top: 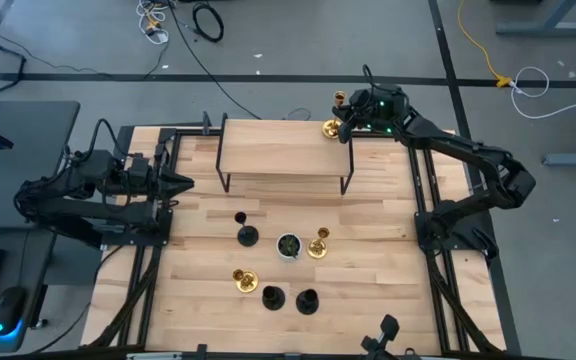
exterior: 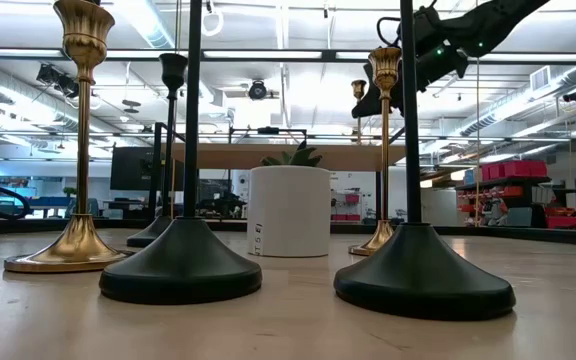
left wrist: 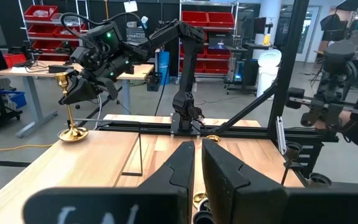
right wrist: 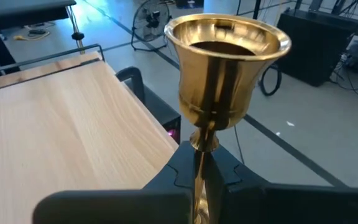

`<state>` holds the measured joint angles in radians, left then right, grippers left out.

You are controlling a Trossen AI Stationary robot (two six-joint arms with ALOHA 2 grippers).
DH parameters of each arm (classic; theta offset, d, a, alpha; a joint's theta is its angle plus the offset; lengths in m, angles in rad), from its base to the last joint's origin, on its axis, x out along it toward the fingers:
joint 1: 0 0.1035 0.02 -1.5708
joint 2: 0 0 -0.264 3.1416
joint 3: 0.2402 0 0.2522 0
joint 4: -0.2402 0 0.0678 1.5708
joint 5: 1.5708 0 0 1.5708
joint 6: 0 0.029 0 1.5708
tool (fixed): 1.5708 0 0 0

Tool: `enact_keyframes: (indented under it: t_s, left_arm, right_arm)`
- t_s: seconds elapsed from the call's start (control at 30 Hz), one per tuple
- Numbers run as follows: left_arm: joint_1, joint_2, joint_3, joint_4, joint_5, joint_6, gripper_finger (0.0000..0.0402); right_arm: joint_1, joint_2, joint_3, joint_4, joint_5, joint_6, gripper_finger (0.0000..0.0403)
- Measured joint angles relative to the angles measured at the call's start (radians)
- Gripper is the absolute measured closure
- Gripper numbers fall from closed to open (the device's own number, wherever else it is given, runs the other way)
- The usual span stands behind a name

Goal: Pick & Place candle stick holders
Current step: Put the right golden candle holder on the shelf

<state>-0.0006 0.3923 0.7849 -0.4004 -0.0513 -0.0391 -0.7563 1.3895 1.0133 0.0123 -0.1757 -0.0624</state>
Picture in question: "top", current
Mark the succulent in white pot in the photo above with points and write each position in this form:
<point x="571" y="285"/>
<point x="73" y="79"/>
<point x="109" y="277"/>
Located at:
<point x="288" y="246"/>

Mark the wooden shelf black metal legs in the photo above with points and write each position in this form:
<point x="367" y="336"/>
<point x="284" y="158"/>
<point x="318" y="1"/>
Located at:
<point x="283" y="147"/>

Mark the gold candlestick holder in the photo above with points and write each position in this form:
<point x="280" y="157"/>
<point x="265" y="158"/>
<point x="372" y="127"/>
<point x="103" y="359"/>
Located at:
<point x="247" y="282"/>
<point x="316" y="248"/>
<point x="330" y="130"/>

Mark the grey desk foot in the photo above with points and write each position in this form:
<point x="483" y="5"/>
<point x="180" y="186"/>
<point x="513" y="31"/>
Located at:
<point x="575" y="159"/>
<point x="543" y="27"/>

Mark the dark grey desk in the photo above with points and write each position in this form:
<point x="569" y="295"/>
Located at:
<point x="18" y="160"/>
<point x="28" y="260"/>

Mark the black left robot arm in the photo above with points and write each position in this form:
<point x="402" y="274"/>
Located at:
<point x="68" y="207"/>

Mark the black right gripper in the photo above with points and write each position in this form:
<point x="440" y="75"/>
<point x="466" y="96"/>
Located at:
<point x="380" y="112"/>

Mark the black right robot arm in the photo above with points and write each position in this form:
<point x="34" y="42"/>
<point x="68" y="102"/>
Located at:
<point x="468" y="150"/>

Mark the black computer mouse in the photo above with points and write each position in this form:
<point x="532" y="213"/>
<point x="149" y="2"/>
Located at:
<point x="7" y="310"/>

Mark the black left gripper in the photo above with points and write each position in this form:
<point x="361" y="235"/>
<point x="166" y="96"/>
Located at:
<point x="143" y="182"/>

